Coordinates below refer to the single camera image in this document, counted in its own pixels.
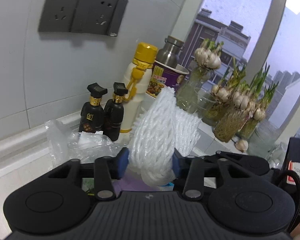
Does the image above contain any stainless steel flask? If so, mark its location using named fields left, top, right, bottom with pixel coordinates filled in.
left=155, top=36, right=184, bottom=68

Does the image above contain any garlic sprouts jar cluster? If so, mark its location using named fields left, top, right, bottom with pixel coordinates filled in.
left=204, top=60, right=278, bottom=142

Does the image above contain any black gold-collared bottle right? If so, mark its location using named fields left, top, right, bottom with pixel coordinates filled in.
left=103, top=82, right=128, bottom=141

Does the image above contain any purple instant noodle cup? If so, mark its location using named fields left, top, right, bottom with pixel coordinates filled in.
left=146, top=61, right=189, bottom=98

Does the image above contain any clear plastic bag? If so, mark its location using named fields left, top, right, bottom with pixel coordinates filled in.
left=45, top=120, right=126, bottom=168

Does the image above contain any clear plastic cup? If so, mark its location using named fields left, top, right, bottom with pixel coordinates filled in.
left=194, top=88, right=216, bottom=119

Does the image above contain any black gold-collared bottle left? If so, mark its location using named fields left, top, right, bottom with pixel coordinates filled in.
left=78, top=82, right=108, bottom=133

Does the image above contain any garlic sprouts glass vase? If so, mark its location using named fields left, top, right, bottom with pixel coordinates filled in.
left=175, top=38, right=224, bottom=111

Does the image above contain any black gold-collared bottle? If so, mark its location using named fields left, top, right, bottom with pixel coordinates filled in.
left=78, top=82, right=108, bottom=133
left=103, top=82, right=128, bottom=141

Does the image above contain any cream bottle yellow cap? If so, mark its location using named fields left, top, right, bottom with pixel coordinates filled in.
left=120, top=42, right=158, bottom=133

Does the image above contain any white foam fruit net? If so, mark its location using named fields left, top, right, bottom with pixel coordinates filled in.
left=128, top=87, right=201, bottom=186

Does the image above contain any loose garlic bulb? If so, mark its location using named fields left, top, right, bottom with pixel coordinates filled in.
left=235, top=139, right=249, bottom=152

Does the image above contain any dark grey wall socket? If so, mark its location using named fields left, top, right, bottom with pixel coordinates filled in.
left=38, top=0, right=128, bottom=37

